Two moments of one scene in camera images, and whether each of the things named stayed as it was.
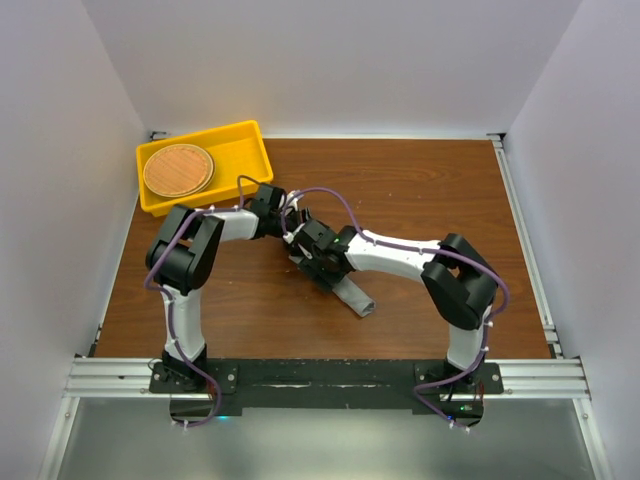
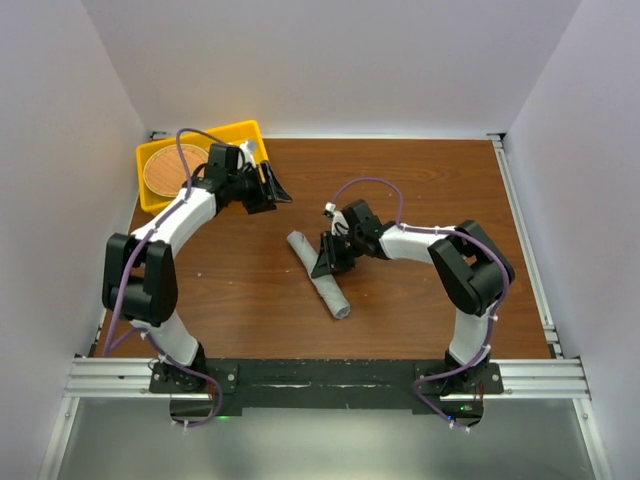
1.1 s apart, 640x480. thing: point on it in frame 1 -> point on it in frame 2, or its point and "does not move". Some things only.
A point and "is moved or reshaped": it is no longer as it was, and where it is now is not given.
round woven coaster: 178,170 does not move
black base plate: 231,384 does not move
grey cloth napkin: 352,292 is moved or reshaped
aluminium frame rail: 108,378 does not move
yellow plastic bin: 237,149 does not move
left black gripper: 293,214 -> 261,201
